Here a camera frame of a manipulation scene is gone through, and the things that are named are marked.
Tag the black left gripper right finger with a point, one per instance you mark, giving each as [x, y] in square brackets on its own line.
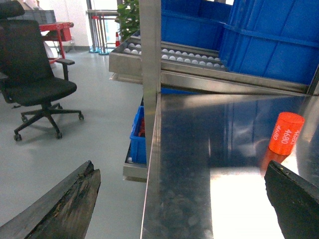
[295, 200]

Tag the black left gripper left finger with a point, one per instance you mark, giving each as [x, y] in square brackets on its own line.
[64, 212]

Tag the orange cylindrical capacitor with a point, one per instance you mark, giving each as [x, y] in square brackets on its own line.
[286, 133]

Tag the small blue bin below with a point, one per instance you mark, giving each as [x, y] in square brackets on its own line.
[137, 137]

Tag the black office chair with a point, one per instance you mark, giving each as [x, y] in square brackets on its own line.
[26, 77]

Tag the large blue plastic crate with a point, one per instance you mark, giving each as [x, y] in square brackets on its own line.
[276, 39]

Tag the stainless steel roller rack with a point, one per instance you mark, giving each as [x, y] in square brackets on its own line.
[157, 63]

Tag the red white traffic cone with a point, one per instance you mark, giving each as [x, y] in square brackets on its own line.
[117, 43]

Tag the grey plastic crate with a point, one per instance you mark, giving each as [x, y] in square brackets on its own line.
[41, 16]

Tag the green potted plant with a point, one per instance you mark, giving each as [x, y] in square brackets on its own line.
[128, 18]

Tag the red metal table frame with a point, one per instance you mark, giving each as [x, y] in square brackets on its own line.
[58, 32]

